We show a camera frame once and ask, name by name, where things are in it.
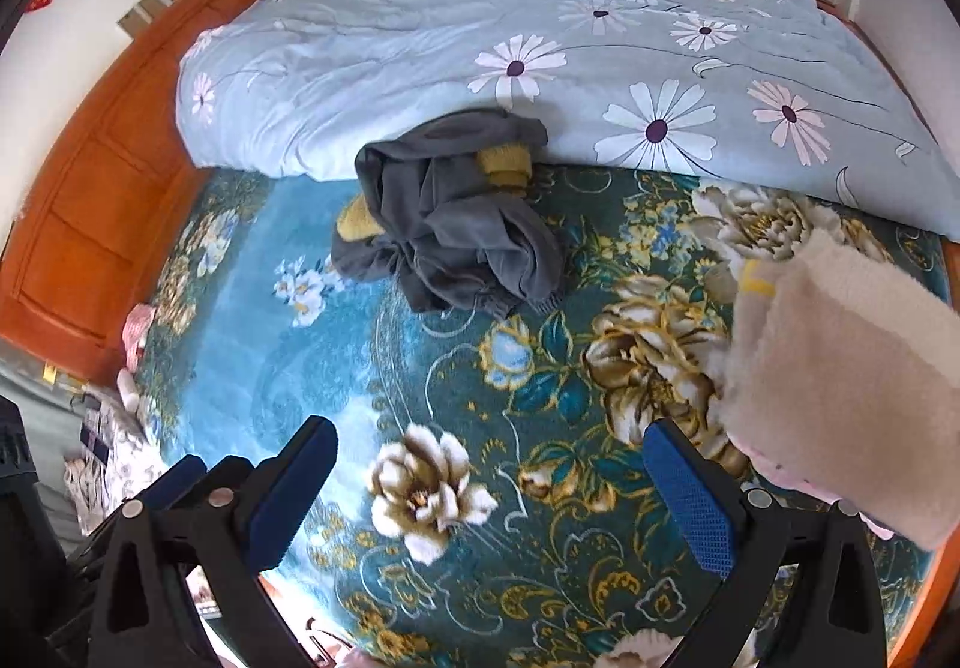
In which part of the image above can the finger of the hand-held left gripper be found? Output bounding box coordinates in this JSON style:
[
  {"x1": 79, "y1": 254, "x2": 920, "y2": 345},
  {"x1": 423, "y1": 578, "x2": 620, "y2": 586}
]
[{"x1": 146, "y1": 455, "x2": 209, "y2": 515}]

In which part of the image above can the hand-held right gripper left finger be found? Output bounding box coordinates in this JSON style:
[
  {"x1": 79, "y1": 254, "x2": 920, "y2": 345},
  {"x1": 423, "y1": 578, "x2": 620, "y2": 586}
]
[{"x1": 88, "y1": 415, "x2": 340, "y2": 668}]

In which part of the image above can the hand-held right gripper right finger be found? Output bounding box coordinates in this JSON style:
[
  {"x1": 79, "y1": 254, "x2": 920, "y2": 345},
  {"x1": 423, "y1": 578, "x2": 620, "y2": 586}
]
[{"x1": 643, "y1": 419, "x2": 890, "y2": 668}]

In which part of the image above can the grey knit garment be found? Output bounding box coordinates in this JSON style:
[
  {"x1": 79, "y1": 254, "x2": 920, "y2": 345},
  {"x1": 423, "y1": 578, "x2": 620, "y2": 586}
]
[{"x1": 331, "y1": 107, "x2": 567, "y2": 322}]

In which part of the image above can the white floral cloth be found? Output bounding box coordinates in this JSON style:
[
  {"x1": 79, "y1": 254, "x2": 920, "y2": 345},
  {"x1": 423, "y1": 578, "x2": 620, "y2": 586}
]
[{"x1": 64, "y1": 368, "x2": 170, "y2": 534}]

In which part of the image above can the folded pink garment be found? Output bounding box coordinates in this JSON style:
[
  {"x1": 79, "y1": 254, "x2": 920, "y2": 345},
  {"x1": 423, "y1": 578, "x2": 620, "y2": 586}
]
[{"x1": 731, "y1": 435, "x2": 897, "y2": 541}]

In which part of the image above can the pink cloth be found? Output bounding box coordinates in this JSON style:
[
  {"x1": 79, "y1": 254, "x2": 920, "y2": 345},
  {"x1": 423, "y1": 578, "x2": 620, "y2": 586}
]
[{"x1": 120, "y1": 304, "x2": 158, "y2": 369}]

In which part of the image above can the green floral blanket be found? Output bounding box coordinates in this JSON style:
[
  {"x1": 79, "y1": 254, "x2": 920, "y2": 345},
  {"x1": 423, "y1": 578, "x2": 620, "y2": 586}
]
[{"x1": 127, "y1": 161, "x2": 953, "y2": 668}]

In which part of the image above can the folded beige fleece garment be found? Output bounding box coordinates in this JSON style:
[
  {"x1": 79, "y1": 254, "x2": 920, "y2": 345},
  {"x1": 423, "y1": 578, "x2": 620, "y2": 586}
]
[{"x1": 716, "y1": 229, "x2": 960, "y2": 553}]

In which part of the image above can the wooden headboard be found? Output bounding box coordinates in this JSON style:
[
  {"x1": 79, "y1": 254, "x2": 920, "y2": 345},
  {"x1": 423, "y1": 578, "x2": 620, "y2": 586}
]
[{"x1": 0, "y1": 0, "x2": 293, "y2": 388}]

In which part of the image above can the mustard yellow garment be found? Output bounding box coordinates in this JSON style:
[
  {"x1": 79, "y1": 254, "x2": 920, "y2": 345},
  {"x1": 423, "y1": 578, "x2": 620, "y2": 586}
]
[{"x1": 335, "y1": 141, "x2": 535, "y2": 241}]

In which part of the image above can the light blue floral quilt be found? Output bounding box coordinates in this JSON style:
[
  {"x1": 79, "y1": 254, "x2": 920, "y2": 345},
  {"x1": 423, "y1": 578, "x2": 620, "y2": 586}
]
[{"x1": 175, "y1": 0, "x2": 960, "y2": 241}]

